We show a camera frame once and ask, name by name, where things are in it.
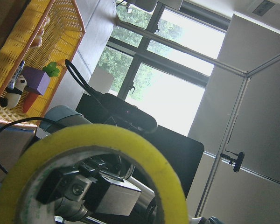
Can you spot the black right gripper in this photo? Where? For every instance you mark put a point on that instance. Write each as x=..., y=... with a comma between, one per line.
x=99, y=190

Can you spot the toy carrot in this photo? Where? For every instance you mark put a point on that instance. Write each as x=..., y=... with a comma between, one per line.
x=52, y=71

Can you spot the purple foam block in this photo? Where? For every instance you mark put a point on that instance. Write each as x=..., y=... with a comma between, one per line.
x=37, y=80

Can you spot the panda figurine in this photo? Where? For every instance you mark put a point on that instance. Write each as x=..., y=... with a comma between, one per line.
x=12, y=96

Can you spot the croissant toy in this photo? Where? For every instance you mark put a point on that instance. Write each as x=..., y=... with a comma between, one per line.
x=37, y=42

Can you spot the yellow tape roll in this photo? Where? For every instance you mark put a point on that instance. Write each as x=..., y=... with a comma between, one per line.
x=18, y=204

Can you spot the small dark can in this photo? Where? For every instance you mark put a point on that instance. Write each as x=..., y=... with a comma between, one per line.
x=16, y=74

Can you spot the yellow plastic basket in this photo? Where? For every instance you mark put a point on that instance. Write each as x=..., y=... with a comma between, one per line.
x=48, y=31

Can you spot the black monitor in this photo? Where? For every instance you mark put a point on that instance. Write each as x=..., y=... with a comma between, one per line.
x=183, y=153

